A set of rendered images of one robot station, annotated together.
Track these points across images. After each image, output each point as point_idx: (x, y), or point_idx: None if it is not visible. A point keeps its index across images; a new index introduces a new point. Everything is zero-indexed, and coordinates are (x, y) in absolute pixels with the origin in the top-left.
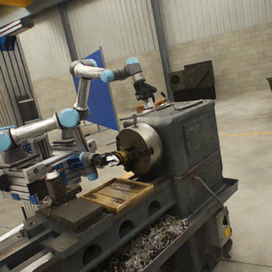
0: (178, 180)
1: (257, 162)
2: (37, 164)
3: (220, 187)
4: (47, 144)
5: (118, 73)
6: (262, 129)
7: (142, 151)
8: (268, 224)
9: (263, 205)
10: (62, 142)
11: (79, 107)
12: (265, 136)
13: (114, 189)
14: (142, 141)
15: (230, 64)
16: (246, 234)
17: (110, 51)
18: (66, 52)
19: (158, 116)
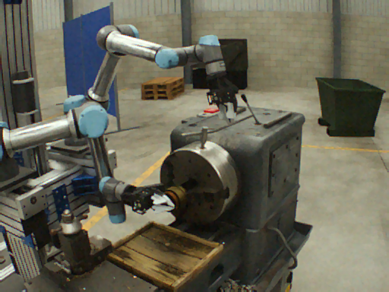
0: (253, 234)
1: (307, 188)
2: (35, 189)
3: (289, 236)
4: (45, 150)
5: (185, 56)
6: (308, 141)
7: (214, 194)
8: (323, 271)
9: (317, 247)
10: (67, 150)
11: (96, 95)
12: (313, 152)
13: (156, 245)
14: (213, 176)
15: (267, 49)
16: (298, 284)
17: (116, 7)
18: (60, 5)
19: (234, 132)
